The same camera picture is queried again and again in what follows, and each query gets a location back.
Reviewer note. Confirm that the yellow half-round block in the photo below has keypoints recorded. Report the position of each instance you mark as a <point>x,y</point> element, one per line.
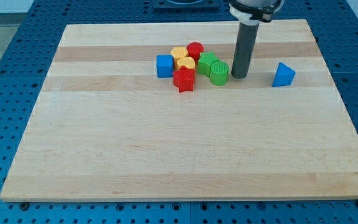
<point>187,62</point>

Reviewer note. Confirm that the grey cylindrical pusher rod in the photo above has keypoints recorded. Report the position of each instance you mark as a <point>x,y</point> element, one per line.
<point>245,42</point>

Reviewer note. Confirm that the blue cube block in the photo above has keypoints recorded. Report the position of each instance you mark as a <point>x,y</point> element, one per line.
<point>164,65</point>

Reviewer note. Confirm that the green star block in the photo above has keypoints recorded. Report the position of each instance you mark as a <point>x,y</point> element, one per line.
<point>205,62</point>

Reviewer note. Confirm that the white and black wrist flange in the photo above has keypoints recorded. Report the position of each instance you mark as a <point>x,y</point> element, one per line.
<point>251,12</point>

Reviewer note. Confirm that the green cylinder block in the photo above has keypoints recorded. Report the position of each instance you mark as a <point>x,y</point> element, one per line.
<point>219,73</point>

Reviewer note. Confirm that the red star block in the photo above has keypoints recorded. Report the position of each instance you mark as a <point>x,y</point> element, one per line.
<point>184,79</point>

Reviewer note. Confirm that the wooden board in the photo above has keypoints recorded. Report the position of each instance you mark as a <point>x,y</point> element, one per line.
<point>105,128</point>

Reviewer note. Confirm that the yellow hexagon block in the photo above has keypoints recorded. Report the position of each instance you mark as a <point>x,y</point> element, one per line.
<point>177,53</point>

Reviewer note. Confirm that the blue triangle block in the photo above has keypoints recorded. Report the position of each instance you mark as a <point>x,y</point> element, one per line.
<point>284,75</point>

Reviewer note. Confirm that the red cylinder block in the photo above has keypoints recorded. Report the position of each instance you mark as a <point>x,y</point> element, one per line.
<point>194,49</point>

